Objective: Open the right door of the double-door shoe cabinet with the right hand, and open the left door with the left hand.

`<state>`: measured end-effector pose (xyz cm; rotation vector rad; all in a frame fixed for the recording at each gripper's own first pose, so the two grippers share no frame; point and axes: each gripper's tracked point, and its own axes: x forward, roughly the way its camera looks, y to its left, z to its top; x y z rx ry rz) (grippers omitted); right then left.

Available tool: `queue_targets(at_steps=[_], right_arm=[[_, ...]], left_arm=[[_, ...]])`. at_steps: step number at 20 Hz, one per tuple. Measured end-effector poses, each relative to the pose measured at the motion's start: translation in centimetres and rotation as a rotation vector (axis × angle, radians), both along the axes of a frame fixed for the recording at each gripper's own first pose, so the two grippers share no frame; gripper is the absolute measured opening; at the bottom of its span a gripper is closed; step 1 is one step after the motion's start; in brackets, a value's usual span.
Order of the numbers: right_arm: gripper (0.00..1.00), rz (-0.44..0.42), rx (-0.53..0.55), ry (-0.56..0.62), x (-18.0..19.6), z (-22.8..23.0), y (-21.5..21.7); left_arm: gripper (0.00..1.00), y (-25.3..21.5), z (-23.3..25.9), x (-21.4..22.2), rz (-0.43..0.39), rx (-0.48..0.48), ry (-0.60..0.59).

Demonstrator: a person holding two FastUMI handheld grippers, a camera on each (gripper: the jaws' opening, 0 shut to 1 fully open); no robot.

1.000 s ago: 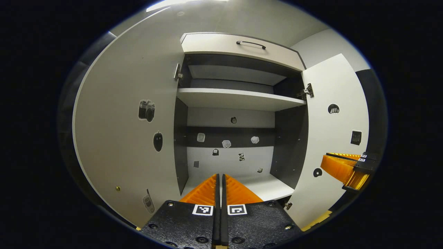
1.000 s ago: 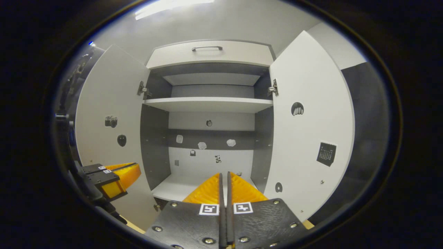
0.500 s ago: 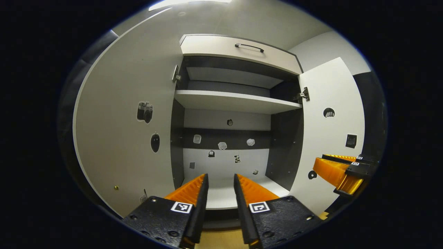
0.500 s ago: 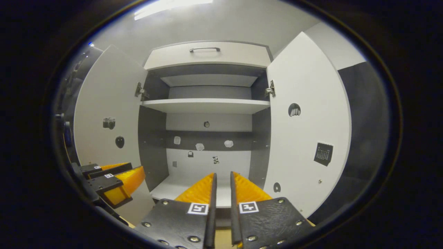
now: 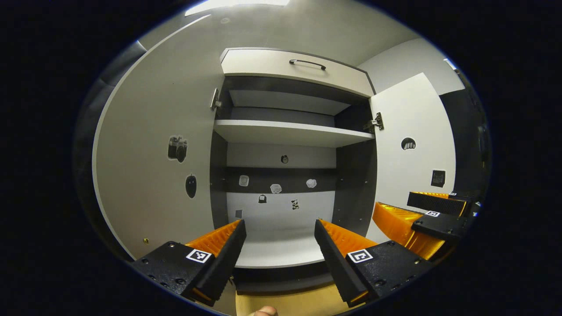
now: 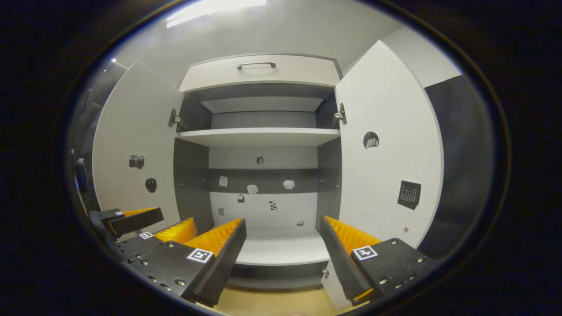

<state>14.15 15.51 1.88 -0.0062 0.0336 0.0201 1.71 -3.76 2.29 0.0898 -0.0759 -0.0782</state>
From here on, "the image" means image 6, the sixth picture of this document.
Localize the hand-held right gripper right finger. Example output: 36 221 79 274
318 215 436 307

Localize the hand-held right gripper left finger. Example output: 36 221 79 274
127 217 248 309

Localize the light grey cabinet door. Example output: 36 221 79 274
91 59 185 229
323 40 445 310

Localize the white cabinet shelf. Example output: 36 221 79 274
235 227 330 266
176 127 341 147

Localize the grey cabinet shelf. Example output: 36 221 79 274
200 97 325 114

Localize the light grey cabinet drawer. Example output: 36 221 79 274
179 54 342 93

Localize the black backdrop cloth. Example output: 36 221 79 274
66 59 494 259

